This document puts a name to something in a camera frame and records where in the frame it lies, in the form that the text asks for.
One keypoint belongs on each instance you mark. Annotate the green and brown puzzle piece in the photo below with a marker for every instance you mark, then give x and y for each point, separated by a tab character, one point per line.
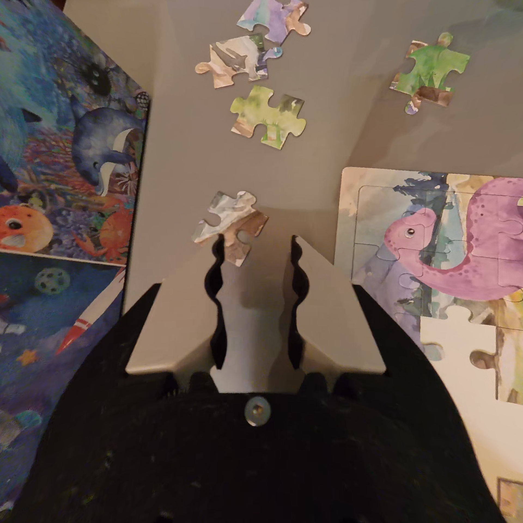
429	73

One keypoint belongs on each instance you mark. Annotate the printed jigsaw puzzle box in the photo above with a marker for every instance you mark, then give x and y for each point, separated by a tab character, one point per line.
61	143

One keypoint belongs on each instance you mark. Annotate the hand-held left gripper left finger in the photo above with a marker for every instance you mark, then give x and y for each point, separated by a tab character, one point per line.
179	327

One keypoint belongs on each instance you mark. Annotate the purple puzzle piece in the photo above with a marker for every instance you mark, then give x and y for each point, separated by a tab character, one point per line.
273	20

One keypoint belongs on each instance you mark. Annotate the brown and grey puzzle piece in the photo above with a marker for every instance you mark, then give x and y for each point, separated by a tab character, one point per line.
241	226

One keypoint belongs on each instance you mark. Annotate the dinosaur jigsaw puzzle board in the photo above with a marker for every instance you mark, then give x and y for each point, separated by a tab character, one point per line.
470	253

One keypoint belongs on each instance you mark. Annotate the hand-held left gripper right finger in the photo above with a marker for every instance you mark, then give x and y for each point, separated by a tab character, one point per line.
339	327

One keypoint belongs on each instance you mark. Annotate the light green puzzle piece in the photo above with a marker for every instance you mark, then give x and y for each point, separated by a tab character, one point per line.
265	114

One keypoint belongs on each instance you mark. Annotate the grey and tan puzzle piece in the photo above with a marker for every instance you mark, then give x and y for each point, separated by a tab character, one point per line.
237	61

